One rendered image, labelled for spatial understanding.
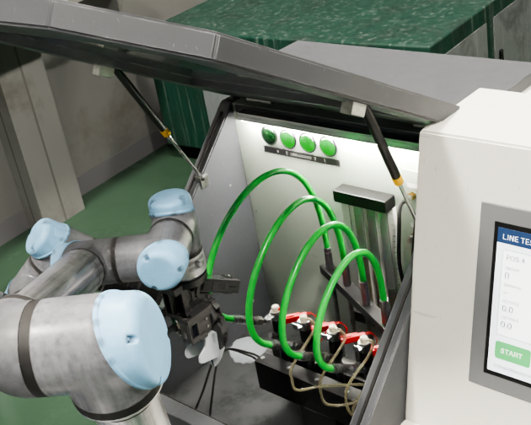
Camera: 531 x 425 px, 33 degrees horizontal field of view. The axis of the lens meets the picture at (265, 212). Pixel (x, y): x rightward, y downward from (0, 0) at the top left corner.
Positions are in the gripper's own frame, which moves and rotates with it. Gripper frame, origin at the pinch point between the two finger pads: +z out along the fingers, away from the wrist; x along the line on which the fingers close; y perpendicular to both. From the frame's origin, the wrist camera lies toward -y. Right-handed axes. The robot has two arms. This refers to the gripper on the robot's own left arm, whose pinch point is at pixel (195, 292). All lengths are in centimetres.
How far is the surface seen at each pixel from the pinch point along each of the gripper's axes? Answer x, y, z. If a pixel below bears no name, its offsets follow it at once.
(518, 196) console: 52, -34, 21
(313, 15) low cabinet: -257, -180, 150
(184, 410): -14.9, 24.0, 17.5
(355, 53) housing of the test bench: -21, -71, 28
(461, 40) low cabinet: -172, -177, 185
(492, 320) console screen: 46, -15, 32
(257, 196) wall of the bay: -37, -30, 28
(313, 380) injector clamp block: 2.5, 7.3, 34.4
